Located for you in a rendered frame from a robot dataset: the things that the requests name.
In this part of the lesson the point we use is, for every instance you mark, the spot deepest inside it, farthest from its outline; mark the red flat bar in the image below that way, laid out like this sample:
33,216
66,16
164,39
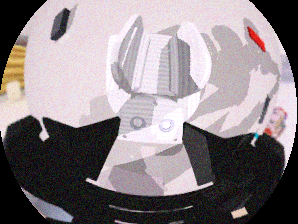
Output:
255,38

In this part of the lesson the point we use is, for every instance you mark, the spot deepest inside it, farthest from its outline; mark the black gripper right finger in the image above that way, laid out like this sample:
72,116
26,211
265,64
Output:
208,153

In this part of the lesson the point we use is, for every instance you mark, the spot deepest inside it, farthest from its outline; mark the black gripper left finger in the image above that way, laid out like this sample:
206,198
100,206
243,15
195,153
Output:
89,144

